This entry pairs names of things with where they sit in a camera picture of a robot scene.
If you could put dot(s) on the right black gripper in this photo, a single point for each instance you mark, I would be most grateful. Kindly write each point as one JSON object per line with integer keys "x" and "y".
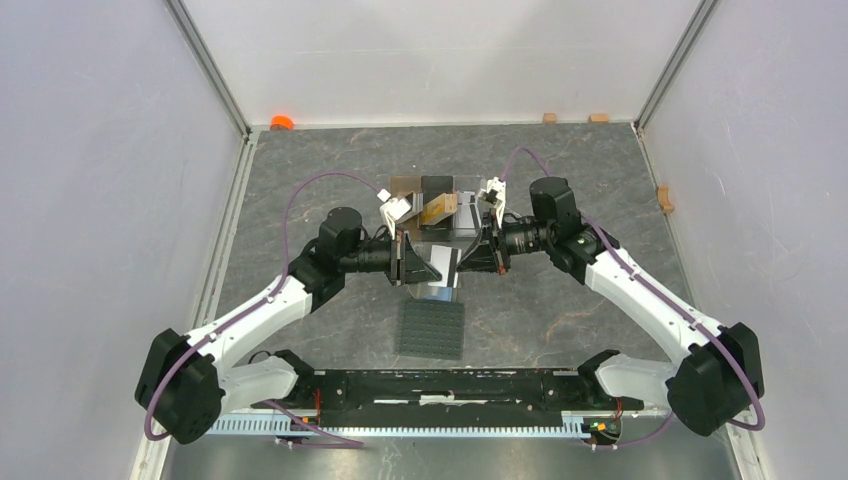
{"x": 490, "y": 255}

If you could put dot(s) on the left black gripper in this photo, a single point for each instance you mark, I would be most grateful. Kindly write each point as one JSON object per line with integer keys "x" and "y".
{"x": 407, "y": 266}

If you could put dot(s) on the white blue credit card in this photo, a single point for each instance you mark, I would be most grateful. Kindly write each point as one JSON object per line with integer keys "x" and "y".
{"x": 445, "y": 260}

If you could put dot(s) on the grey blue card holder wallet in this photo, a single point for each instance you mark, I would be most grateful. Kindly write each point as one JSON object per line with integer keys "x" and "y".
{"x": 425, "y": 291}

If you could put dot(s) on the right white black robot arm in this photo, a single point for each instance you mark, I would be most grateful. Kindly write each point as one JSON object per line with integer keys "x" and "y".
{"x": 713, "y": 375}

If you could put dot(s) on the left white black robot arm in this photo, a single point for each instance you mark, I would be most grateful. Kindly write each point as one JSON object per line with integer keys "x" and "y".
{"x": 188, "y": 381}

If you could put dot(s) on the clear card stand tray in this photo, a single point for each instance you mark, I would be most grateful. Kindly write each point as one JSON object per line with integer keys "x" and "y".
{"x": 466, "y": 221}

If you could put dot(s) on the gold credit card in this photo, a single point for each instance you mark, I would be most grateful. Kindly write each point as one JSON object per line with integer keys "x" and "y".
{"x": 440, "y": 208}

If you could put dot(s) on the dark grey studded baseplate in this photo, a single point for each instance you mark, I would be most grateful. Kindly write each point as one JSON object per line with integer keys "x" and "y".
{"x": 430, "y": 329}

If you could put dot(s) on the curved wooden piece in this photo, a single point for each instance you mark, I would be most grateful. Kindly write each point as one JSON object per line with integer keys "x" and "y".
{"x": 664, "y": 200}

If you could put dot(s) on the orange round cap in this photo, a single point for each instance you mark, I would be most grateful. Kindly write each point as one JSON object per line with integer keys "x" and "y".
{"x": 281, "y": 122}

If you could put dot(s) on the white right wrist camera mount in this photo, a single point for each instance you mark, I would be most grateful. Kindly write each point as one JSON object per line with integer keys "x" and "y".
{"x": 492, "y": 199}

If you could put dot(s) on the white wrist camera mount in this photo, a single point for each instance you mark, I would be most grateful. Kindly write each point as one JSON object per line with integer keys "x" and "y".
{"x": 387, "y": 210}
{"x": 492, "y": 199}

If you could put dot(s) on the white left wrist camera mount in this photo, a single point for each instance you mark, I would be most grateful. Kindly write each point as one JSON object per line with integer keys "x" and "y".
{"x": 387, "y": 210}

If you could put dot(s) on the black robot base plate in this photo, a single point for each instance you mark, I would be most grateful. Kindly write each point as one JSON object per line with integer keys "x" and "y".
{"x": 451, "y": 398}

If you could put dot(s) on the slotted cable duct strip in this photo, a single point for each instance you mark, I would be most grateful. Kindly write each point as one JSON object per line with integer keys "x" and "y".
{"x": 277, "y": 424}

